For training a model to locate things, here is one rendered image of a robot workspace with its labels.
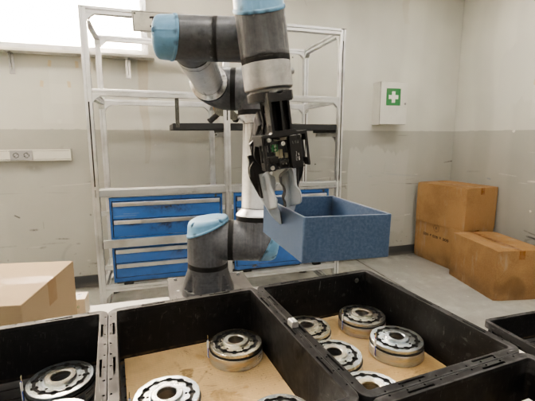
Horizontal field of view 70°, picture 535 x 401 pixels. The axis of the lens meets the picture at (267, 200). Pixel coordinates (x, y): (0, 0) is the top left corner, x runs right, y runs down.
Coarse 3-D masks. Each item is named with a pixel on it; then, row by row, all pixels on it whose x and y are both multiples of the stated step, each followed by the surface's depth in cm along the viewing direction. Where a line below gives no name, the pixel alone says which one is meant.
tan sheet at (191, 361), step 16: (160, 352) 76; (176, 352) 76; (192, 352) 76; (128, 368) 71; (144, 368) 71; (160, 368) 71; (176, 368) 71; (192, 368) 71; (208, 368) 71; (256, 368) 71; (272, 368) 71; (128, 384) 66; (144, 384) 66; (208, 384) 66; (224, 384) 66; (240, 384) 66; (256, 384) 66; (272, 384) 66; (208, 400) 62; (224, 400) 62; (240, 400) 62; (256, 400) 62
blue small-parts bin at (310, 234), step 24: (264, 216) 73; (288, 216) 61; (312, 216) 55; (336, 216) 57; (360, 216) 58; (384, 216) 59; (288, 240) 61; (312, 240) 56; (336, 240) 57; (360, 240) 58; (384, 240) 60
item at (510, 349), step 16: (352, 272) 93; (368, 272) 93; (272, 288) 84; (400, 288) 83; (272, 304) 75; (432, 304) 75; (464, 320) 68; (304, 336) 63; (496, 336) 63; (320, 352) 58; (496, 352) 58; (512, 352) 58; (336, 368) 54; (448, 368) 54; (464, 368) 54; (352, 384) 51; (400, 384) 51; (416, 384) 51; (368, 400) 48
